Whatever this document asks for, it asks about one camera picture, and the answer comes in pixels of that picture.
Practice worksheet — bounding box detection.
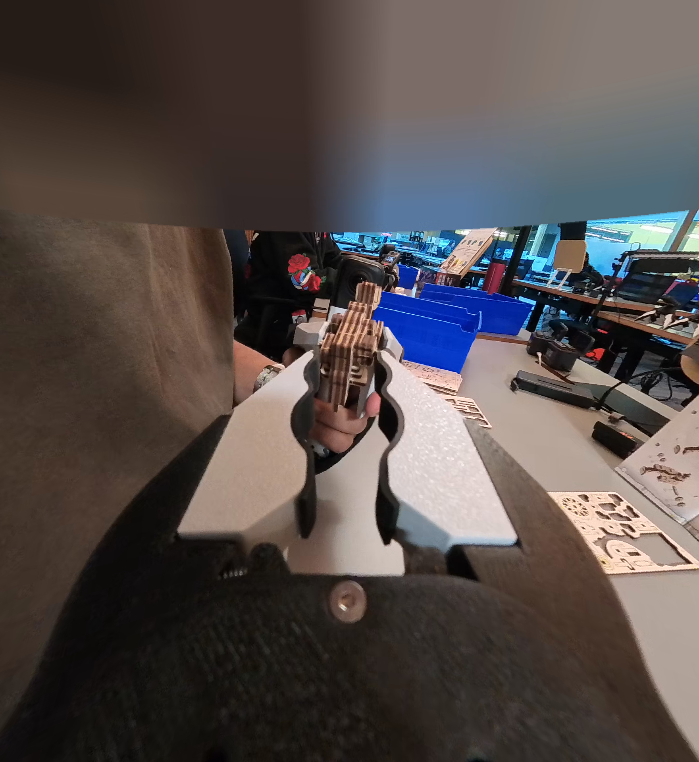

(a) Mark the black laptop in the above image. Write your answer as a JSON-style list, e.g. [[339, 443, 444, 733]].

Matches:
[[616, 255, 699, 304]]

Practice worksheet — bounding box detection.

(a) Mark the black device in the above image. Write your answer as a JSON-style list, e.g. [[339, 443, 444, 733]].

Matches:
[[526, 321, 595, 373]]

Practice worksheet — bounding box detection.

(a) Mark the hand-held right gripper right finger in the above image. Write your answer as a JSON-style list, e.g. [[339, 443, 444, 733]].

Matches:
[[376, 351, 518, 546]]

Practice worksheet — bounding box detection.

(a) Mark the black long case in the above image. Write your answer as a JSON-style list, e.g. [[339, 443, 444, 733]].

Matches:
[[509, 369, 598, 409]]

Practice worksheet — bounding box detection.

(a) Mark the wooden sheet with bar cutouts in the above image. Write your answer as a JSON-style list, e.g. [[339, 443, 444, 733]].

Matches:
[[444, 395, 493, 430]]

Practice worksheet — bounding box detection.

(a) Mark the person's left forearm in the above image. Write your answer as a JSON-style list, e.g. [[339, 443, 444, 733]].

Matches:
[[231, 338, 280, 407]]

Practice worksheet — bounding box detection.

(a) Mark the leaning wooden display board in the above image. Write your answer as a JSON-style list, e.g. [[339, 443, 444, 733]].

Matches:
[[438, 227, 499, 278]]

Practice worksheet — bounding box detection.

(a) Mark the wooden sheet with large cutout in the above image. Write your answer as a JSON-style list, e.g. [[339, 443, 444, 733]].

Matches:
[[548, 491, 699, 576]]

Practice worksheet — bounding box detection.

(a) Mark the person's olive shirt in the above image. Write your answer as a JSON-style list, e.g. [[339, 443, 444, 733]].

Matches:
[[0, 205, 238, 762]]

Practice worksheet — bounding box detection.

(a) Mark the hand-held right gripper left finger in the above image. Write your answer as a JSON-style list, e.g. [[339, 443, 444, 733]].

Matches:
[[176, 351, 321, 540]]

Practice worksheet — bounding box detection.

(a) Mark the wooden motorcycle model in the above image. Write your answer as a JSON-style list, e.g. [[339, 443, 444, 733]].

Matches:
[[316, 282, 386, 415]]

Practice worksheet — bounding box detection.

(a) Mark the wooden table with devices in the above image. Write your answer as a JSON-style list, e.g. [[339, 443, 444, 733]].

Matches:
[[512, 276, 699, 347]]

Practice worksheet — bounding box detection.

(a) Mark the blue plastic bin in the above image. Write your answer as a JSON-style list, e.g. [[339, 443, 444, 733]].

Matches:
[[420, 282, 534, 336], [375, 291, 483, 375]]

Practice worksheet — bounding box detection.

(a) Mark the person's left hand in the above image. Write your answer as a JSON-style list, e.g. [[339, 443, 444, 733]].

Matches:
[[283, 346, 381, 453]]

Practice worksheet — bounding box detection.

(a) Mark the grey desk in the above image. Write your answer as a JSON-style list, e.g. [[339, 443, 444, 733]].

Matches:
[[385, 330, 699, 762]]

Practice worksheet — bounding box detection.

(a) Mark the stack of wooden sheets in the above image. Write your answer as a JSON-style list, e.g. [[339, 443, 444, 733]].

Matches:
[[399, 358, 464, 395]]

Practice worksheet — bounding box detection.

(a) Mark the black cable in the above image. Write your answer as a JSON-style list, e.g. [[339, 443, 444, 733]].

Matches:
[[598, 368, 685, 413]]

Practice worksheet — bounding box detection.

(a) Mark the small black box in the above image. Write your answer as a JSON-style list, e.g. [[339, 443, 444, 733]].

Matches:
[[591, 420, 645, 460]]

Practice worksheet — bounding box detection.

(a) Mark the dark flat pad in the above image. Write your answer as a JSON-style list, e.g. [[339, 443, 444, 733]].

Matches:
[[593, 380, 681, 439]]

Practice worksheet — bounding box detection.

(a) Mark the small beige rounded board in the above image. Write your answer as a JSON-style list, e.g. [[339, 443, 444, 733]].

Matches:
[[554, 237, 587, 274]]

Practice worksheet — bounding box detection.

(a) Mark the assembly instruction booklet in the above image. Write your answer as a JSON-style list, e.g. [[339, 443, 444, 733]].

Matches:
[[615, 386, 699, 568]]

